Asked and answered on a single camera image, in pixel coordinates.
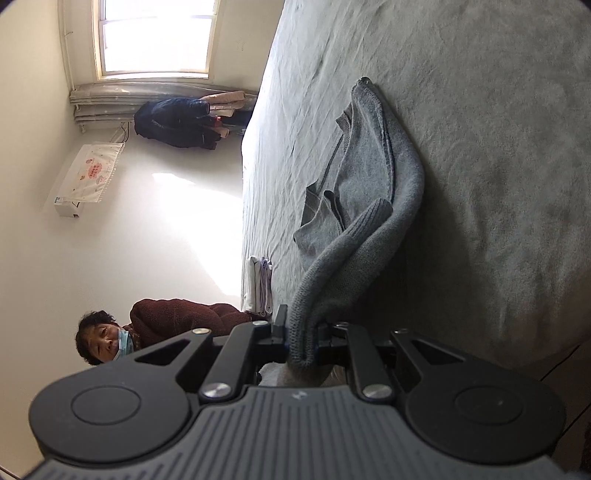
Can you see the grey knit sweater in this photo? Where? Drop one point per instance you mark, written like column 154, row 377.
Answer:
column 369, row 194

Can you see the pink hanging garment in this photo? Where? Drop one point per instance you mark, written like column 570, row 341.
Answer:
column 226, row 99

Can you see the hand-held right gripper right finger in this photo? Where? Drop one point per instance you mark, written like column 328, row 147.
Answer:
column 325, row 345

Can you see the air conditioner with printed cover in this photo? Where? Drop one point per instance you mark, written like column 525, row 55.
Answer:
column 92, row 175

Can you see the blue face mask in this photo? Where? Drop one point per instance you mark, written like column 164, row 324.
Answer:
column 123, row 344

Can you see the grey patterned curtain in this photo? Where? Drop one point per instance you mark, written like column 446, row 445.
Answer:
column 106, row 99

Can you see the folded white garment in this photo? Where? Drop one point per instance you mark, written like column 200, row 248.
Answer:
column 252, row 286

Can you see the dark blue hanging jacket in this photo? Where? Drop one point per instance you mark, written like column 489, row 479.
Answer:
column 175, row 122

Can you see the window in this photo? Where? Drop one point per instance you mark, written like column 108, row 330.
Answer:
column 152, row 41

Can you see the person's maroon top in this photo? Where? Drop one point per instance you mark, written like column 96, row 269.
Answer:
column 184, row 318

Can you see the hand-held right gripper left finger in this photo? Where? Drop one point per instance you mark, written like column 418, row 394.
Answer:
column 280, row 334

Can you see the person's head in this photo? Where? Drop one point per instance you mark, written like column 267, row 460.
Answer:
column 99, row 337

